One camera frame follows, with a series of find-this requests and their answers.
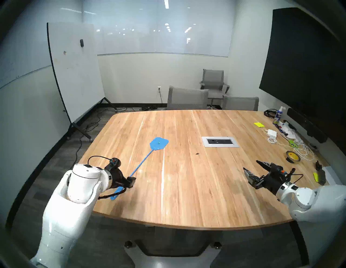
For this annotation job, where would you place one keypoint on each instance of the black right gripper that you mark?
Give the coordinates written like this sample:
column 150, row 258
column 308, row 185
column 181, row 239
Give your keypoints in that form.
column 274, row 179

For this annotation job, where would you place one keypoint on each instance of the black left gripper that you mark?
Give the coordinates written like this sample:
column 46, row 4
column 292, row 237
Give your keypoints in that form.
column 117, row 177

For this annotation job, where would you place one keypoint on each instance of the blue plastic fly swatter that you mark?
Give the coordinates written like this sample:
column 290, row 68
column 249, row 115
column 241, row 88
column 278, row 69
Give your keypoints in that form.
column 159, row 143

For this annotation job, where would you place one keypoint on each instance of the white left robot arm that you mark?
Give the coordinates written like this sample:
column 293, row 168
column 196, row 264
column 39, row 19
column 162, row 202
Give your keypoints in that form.
column 67, row 216

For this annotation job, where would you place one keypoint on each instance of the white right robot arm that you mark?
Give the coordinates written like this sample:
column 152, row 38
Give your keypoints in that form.
column 319, row 200

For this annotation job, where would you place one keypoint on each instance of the black and yellow tape roll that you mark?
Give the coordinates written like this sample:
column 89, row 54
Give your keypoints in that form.
column 289, row 160

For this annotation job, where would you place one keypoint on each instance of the white power adapter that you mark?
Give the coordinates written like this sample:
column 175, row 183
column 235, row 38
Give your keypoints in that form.
column 272, row 133

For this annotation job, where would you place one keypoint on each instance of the yellow sticky note pad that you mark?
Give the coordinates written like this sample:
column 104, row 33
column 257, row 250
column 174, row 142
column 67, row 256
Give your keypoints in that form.
column 259, row 124

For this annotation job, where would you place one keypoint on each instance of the whiteboard marker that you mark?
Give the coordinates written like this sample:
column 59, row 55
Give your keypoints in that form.
column 282, row 130

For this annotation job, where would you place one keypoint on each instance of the silver table power outlet panel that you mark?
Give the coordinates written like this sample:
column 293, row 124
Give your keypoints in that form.
column 220, row 141

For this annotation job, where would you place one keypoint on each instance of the white plastic bag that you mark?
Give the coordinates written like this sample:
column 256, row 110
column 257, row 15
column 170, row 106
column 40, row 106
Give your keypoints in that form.
column 294, row 135

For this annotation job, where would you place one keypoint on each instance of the whiteboard cleaner spray bottle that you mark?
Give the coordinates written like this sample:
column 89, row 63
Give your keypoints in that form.
column 278, row 116

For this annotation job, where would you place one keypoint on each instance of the yellow-green sticky note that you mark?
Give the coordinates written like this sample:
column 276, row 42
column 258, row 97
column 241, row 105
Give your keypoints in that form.
column 315, row 177

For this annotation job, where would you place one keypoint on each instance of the small black clip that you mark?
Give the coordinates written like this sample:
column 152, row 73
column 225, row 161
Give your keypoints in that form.
column 318, row 165

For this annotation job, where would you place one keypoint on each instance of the black base knob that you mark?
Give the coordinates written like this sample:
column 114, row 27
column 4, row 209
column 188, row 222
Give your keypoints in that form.
column 217, row 245
column 128, row 244

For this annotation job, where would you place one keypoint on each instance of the black flat device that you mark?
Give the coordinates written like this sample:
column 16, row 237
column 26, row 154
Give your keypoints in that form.
column 322, row 177

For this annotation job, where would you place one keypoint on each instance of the black video sound bar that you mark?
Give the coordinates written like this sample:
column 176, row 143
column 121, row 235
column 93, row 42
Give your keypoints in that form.
column 306, row 124

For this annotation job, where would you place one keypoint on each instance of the grey mesh office chair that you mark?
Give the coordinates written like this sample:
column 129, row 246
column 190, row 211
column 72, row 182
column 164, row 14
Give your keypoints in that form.
column 240, row 103
column 187, row 98

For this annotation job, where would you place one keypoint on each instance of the grey office chair with armrests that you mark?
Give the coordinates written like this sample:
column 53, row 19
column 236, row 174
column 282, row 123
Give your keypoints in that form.
column 213, row 81

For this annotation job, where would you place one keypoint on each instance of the mobile whiteboard on black stand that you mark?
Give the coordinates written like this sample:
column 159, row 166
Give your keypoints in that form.
column 75, row 78

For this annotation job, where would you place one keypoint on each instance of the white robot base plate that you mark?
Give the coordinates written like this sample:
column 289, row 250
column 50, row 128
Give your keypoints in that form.
column 173, row 263

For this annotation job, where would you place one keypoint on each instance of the large black wall screen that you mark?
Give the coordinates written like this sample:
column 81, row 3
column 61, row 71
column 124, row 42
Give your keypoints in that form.
column 302, row 67

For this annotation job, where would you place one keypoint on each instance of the large glass wall board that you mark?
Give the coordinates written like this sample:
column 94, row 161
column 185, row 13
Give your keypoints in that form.
column 167, row 37

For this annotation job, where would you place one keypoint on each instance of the wall whiteboard with writing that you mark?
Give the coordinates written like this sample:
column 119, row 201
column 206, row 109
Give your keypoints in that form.
column 19, row 64

